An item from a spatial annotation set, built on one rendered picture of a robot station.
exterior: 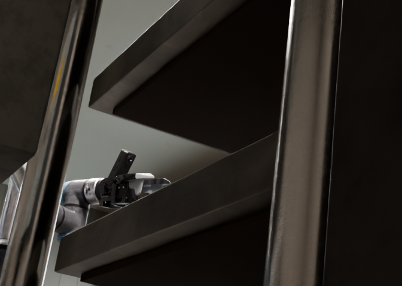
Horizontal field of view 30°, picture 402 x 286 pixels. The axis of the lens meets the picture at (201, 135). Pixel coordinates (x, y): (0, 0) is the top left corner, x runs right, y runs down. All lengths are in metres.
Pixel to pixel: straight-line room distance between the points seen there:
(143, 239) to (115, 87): 0.31
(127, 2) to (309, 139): 4.02
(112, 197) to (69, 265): 1.12
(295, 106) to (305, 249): 0.09
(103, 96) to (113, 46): 3.87
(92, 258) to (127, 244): 0.11
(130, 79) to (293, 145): 0.58
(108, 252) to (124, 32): 3.92
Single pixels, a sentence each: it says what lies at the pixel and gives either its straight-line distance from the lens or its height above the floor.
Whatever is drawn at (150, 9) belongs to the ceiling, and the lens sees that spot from 4.49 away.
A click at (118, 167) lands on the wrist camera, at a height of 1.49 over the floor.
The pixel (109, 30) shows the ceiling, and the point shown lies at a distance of 4.78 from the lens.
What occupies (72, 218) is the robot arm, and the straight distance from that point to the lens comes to 2.18.
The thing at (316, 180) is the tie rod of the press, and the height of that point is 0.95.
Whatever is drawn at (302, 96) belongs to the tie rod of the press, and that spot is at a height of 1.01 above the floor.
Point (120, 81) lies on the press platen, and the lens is 1.03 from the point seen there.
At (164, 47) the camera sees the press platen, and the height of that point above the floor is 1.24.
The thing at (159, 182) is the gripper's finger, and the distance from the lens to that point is 2.10.
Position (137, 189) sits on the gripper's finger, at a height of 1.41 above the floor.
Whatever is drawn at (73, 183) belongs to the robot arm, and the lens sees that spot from 2.23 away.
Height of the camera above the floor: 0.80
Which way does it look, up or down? 22 degrees up
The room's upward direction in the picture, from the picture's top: 8 degrees clockwise
